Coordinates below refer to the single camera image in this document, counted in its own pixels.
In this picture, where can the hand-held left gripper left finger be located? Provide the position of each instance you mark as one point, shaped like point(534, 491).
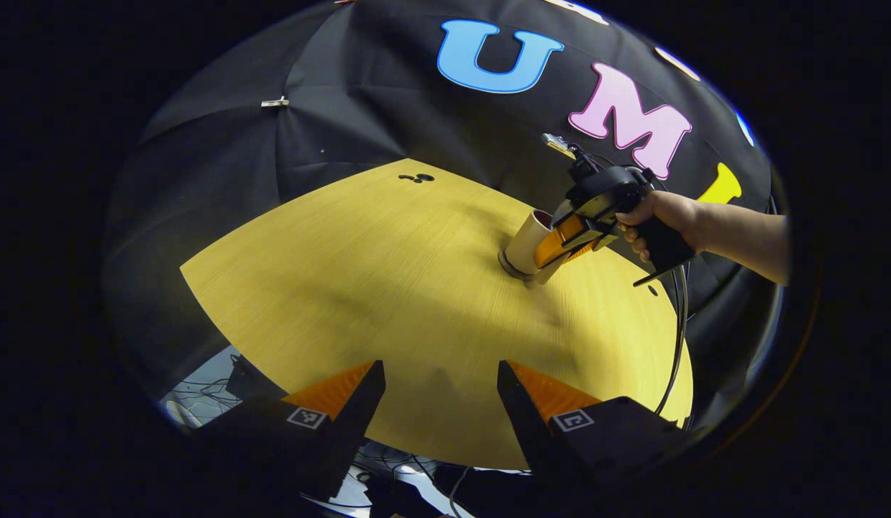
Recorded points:
point(355, 424)

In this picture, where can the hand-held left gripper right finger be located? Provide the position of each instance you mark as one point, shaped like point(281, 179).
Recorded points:
point(524, 424)

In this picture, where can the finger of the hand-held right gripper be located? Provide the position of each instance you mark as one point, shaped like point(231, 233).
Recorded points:
point(560, 244)

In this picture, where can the beige cup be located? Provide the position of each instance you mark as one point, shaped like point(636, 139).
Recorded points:
point(528, 237)

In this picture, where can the round cork coaster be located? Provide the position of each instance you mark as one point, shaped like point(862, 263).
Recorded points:
point(508, 267)

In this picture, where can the black backdrop cloth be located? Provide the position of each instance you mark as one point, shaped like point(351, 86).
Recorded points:
point(222, 158)

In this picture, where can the white cloth clip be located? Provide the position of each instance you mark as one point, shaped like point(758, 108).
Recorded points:
point(275, 103)

